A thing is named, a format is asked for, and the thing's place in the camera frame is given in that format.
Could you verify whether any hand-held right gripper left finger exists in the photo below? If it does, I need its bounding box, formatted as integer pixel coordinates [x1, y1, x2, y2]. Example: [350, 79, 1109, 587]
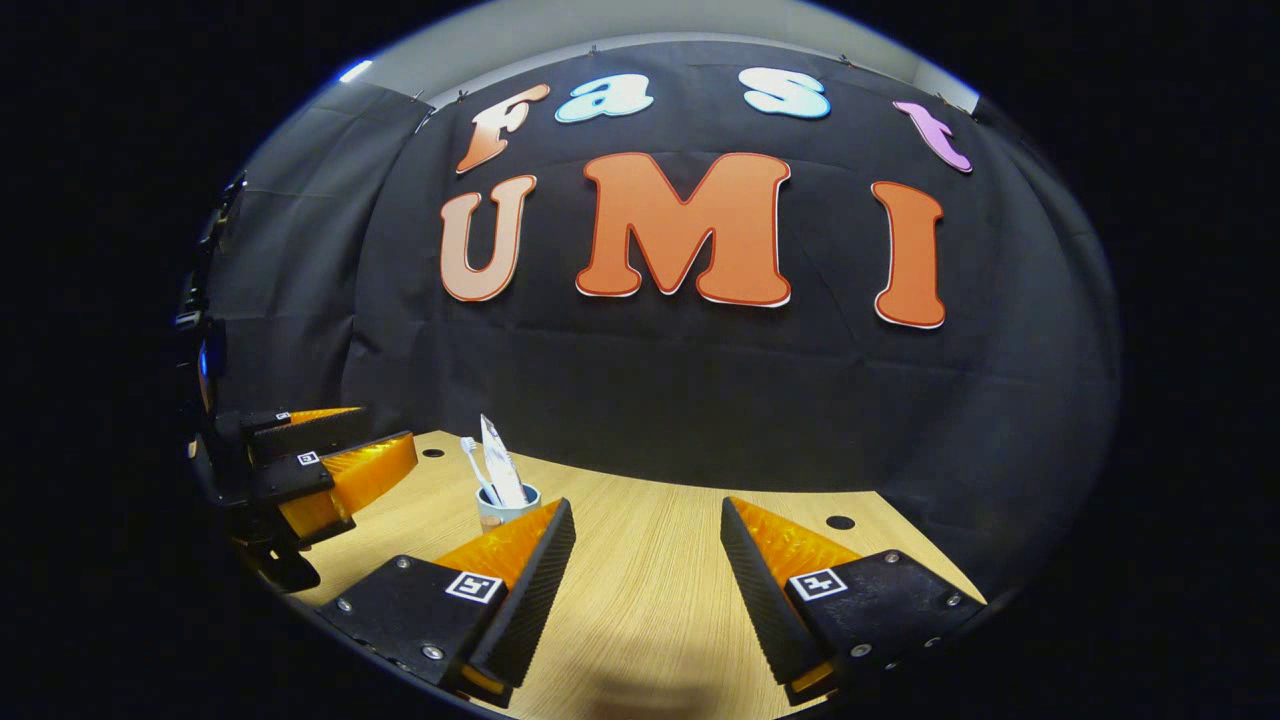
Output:
[318, 498, 577, 709]

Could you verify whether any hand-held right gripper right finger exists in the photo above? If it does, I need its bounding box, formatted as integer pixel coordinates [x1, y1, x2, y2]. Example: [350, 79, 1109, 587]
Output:
[720, 497, 986, 706]

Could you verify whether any pale blue cup wooden handle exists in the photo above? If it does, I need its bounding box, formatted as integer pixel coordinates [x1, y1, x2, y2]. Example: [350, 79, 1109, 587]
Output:
[476, 483, 542, 534]

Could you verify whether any white toothbrush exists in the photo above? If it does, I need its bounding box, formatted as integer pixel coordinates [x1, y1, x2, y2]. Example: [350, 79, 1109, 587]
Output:
[460, 436, 501, 506]

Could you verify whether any white toothpaste tube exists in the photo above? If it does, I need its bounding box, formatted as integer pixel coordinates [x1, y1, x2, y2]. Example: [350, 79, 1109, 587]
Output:
[480, 413, 529, 508]

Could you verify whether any wooden desktop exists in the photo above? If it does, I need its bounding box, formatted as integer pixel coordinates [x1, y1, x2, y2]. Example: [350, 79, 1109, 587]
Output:
[290, 430, 986, 720]

